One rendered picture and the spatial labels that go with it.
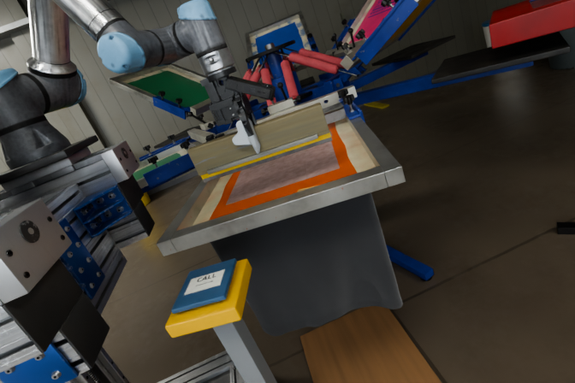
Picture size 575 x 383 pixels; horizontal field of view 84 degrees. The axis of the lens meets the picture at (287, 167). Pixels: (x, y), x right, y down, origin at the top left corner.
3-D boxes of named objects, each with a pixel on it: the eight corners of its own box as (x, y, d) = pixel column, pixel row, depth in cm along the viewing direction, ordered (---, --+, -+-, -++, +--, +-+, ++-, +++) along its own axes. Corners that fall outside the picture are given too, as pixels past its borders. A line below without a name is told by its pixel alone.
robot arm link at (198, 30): (186, 10, 76) (215, -4, 72) (205, 56, 79) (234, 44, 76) (165, 11, 69) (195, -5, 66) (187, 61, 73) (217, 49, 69)
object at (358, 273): (407, 309, 91) (367, 176, 77) (260, 344, 98) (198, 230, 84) (404, 300, 94) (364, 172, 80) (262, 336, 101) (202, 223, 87)
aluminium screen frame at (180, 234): (406, 181, 68) (401, 166, 66) (163, 256, 77) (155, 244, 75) (350, 110, 141) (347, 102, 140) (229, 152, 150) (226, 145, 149)
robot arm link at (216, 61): (230, 47, 77) (223, 47, 70) (238, 66, 79) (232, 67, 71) (203, 58, 78) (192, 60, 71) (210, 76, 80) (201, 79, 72)
